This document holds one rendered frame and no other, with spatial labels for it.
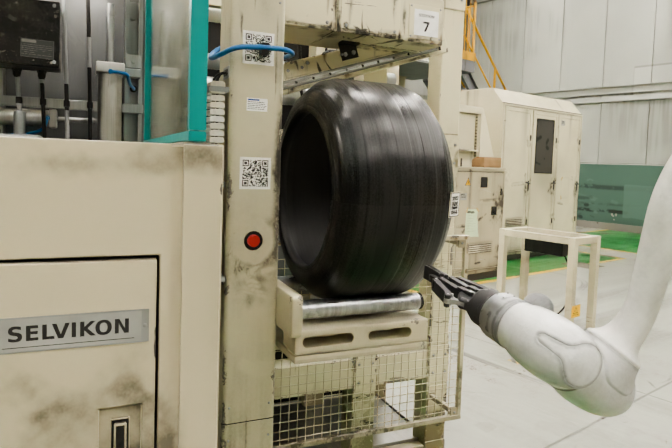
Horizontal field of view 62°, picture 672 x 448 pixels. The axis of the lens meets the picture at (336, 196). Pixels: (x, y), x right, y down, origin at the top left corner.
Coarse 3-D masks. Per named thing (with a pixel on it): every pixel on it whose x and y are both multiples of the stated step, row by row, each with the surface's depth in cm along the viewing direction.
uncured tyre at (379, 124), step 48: (336, 96) 133; (384, 96) 135; (288, 144) 161; (336, 144) 127; (384, 144) 125; (432, 144) 131; (288, 192) 172; (336, 192) 126; (384, 192) 123; (432, 192) 128; (288, 240) 160; (336, 240) 127; (384, 240) 126; (432, 240) 131; (336, 288) 135; (384, 288) 138
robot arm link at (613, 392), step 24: (648, 216) 93; (648, 240) 93; (648, 264) 94; (648, 288) 95; (624, 312) 98; (648, 312) 96; (600, 336) 97; (624, 336) 96; (624, 360) 94; (600, 384) 93; (624, 384) 95; (600, 408) 96; (624, 408) 97
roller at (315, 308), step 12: (312, 300) 134; (324, 300) 135; (336, 300) 136; (348, 300) 137; (360, 300) 138; (372, 300) 139; (384, 300) 140; (396, 300) 142; (408, 300) 143; (420, 300) 144; (312, 312) 132; (324, 312) 134; (336, 312) 135; (348, 312) 136; (360, 312) 138; (372, 312) 140; (384, 312) 142
